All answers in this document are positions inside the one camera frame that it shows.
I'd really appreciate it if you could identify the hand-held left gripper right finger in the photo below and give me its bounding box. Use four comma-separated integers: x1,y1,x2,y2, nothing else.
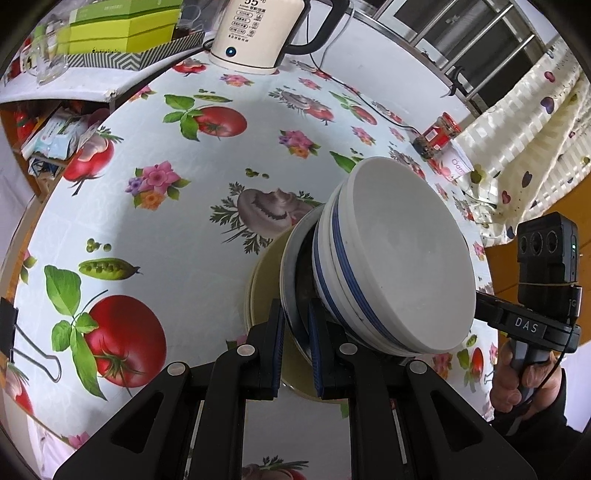
307,302,539,480

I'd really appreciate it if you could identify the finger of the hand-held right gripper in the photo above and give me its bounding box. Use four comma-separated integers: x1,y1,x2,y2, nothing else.
474,291,507,332

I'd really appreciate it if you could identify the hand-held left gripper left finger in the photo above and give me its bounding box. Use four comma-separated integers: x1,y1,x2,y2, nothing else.
53,298,284,480

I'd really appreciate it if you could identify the stainless steel bowl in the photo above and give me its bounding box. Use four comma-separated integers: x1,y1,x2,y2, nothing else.
279,205,370,371

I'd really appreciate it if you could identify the beige round plate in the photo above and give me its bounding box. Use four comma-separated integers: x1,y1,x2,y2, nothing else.
244,226,325,403

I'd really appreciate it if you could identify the person's right forearm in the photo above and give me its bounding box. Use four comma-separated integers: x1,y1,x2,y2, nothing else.
489,364,591,440

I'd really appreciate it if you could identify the person's right hand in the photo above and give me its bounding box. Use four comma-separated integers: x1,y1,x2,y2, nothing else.
489,344,563,415

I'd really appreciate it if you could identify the wooden cabinet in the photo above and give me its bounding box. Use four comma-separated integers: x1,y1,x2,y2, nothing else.
480,230,591,366

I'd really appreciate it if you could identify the cream patterned curtain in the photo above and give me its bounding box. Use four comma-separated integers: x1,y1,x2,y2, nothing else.
450,39,591,246

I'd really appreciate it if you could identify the white yogurt cup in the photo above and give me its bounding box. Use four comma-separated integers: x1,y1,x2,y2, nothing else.
434,137,482,186

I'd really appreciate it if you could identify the glass jar red lid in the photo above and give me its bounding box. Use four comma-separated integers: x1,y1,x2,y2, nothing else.
412,112,463,160

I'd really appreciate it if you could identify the floral tablecloth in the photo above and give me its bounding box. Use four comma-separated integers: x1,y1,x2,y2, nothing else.
0,45,500,480

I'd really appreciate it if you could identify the black hook clip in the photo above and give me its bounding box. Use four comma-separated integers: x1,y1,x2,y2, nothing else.
445,66,468,99

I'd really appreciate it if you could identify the black binder clip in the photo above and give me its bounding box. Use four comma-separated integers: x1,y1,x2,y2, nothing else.
0,296,62,384

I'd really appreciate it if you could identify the blue white packet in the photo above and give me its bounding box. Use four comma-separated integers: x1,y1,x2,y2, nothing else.
20,110,101,163

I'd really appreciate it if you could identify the white electric kettle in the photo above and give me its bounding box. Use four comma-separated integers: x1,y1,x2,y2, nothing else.
207,0,355,75

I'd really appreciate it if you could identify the zigzag patterned box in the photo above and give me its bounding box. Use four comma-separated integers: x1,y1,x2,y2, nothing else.
66,31,205,71

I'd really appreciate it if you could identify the white shelf board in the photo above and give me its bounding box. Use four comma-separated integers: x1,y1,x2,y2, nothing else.
0,32,209,105

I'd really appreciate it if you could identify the green flat box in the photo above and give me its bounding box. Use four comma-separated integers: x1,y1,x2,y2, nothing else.
68,0,184,29
67,18,181,55

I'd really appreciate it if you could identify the clear glass cup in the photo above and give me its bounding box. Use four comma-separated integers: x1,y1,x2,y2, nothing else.
18,27,71,86

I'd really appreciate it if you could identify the black cable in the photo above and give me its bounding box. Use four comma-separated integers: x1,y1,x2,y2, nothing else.
308,50,419,140

